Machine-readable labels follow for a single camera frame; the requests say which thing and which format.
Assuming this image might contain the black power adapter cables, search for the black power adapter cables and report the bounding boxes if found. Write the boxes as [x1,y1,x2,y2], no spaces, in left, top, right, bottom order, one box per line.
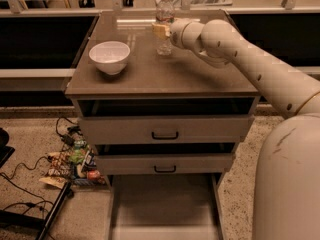
[54,116,83,148]

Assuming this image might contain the black top drawer handle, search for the black top drawer handle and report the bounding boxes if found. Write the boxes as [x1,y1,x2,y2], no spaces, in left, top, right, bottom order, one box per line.
[151,131,179,140]

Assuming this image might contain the white ceramic bowl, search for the white ceramic bowl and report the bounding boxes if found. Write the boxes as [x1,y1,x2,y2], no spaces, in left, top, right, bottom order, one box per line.
[89,41,131,75]

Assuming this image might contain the black middle drawer handle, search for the black middle drawer handle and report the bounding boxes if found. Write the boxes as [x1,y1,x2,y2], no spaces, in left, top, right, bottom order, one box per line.
[153,165,176,174]

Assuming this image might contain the grey drawer cabinet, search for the grey drawer cabinet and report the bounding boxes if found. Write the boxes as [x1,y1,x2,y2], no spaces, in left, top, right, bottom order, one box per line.
[66,12,259,231]

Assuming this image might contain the black object at left edge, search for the black object at left edge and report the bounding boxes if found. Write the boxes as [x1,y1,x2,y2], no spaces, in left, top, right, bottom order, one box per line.
[0,128,15,168]

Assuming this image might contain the black stand leg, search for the black stand leg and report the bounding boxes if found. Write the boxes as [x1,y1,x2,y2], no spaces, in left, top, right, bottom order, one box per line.
[0,182,73,240]

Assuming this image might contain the clear plastic water bottle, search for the clear plastic water bottle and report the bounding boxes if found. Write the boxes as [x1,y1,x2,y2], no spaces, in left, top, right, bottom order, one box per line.
[156,0,175,56]

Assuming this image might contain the bottom open grey drawer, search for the bottom open grey drawer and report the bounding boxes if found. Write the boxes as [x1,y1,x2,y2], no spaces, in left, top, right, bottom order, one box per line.
[106,174,226,240]

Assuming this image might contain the pile of snack packages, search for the pile of snack packages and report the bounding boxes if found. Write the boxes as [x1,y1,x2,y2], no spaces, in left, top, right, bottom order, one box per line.
[39,140,106,188]

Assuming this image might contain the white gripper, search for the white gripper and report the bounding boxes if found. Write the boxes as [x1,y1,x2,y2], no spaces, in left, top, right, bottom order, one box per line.
[152,19,203,50]

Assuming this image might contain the middle grey drawer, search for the middle grey drawer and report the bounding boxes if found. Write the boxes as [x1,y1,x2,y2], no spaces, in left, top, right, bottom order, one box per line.
[95,143,236,175]

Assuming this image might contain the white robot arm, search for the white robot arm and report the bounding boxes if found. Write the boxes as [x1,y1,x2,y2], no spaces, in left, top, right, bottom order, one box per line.
[152,19,320,240]

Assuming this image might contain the black drawer handle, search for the black drawer handle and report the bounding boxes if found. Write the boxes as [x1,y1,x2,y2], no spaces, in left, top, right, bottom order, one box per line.
[153,165,176,174]
[151,131,179,140]

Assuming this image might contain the top grey drawer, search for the top grey drawer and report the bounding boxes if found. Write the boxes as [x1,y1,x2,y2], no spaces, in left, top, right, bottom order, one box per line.
[79,114,253,145]

